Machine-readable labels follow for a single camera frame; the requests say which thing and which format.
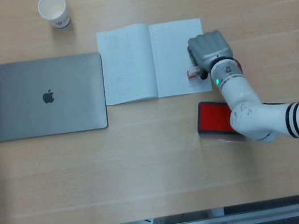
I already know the small white red stamp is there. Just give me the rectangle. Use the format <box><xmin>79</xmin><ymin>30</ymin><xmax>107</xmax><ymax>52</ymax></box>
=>
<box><xmin>185</xmin><ymin>65</ymin><xmax>202</xmax><ymax>81</ymax></box>

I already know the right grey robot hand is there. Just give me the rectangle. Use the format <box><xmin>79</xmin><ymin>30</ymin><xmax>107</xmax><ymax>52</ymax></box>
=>
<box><xmin>185</xmin><ymin>27</ymin><xmax>237</xmax><ymax>82</ymax></box>

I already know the white paper cup blue logo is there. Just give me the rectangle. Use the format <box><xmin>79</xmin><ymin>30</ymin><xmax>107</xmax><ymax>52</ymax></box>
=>
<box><xmin>36</xmin><ymin>0</ymin><xmax>72</xmax><ymax>33</ymax></box>

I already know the grey closed laptop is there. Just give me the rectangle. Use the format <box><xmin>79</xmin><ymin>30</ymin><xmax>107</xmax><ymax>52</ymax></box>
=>
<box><xmin>0</xmin><ymin>47</ymin><xmax>113</xmax><ymax>146</ymax></box>

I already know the open lined notebook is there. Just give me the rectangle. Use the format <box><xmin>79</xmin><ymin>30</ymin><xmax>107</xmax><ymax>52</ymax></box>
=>
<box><xmin>93</xmin><ymin>13</ymin><xmax>213</xmax><ymax>109</ymax></box>

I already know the red ink stamp pad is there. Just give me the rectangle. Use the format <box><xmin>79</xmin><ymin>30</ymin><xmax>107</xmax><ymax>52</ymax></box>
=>
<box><xmin>193</xmin><ymin>95</ymin><xmax>249</xmax><ymax>150</ymax></box>

